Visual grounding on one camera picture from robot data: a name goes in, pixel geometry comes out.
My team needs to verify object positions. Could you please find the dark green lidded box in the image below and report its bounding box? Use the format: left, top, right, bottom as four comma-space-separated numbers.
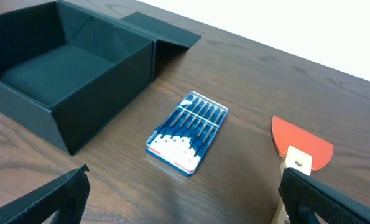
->
0, 1, 200, 155

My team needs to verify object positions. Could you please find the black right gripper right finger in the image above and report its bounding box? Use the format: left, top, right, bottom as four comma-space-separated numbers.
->
279, 168, 370, 224

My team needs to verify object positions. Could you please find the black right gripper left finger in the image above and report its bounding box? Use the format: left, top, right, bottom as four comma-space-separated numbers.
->
0, 164, 90, 223

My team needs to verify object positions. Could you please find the orange scraper wooden handle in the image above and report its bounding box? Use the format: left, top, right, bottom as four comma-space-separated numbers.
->
270, 115, 335, 224

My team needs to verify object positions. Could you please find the blue precision screwdriver case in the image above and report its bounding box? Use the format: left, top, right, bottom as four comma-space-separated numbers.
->
145, 91, 228, 177

